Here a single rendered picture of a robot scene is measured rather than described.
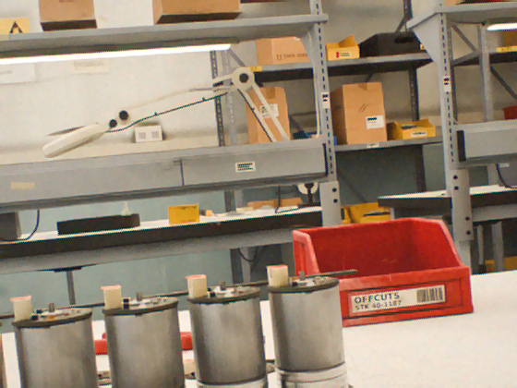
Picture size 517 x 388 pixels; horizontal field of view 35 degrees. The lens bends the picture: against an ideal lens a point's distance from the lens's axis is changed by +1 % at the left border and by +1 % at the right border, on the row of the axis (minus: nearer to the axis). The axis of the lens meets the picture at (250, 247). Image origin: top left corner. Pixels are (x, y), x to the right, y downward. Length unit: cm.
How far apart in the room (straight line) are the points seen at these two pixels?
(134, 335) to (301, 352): 6
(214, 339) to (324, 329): 4
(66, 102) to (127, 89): 35
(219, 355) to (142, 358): 2
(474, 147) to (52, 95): 262
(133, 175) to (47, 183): 25
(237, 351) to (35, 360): 6
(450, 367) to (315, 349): 15
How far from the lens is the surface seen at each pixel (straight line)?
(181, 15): 262
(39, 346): 26
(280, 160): 254
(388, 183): 489
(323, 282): 27
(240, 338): 26
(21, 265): 257
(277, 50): 427
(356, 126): 441
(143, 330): 26
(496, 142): 279
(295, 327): 27
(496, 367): 41
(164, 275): 463
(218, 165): 251
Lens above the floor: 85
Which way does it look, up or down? 4 degrees down
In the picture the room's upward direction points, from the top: 6 degrees counter-clockwise
